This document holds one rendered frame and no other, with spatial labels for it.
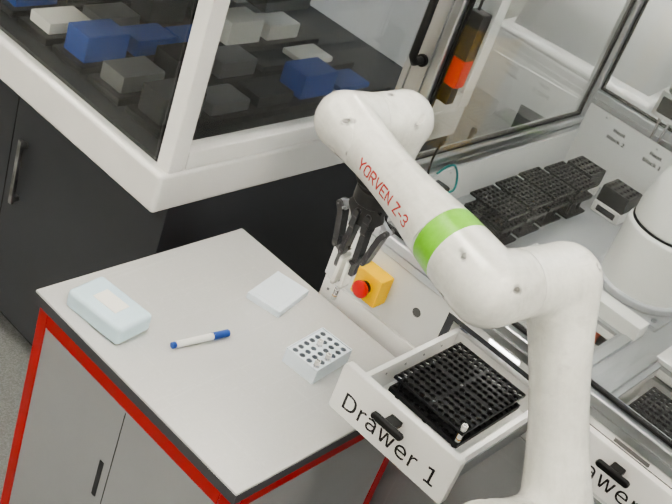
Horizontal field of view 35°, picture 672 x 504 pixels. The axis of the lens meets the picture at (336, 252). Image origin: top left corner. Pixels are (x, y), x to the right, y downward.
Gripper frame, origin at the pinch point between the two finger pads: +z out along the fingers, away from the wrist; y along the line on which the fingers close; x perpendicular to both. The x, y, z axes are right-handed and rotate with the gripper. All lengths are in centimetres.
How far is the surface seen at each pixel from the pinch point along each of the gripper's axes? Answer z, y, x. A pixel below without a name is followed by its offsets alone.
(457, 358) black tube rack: 10.0, -25.0, -12.3
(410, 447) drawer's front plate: 12.1, -32.7, 15.4
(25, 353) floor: 101, 92, -13
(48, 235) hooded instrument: 56, 90, -12
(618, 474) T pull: 9, -63, -11
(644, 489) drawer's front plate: 10, -68, -13
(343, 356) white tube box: 20.8, -5.3, -3.9
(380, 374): 11.7, -17.6, 4.6
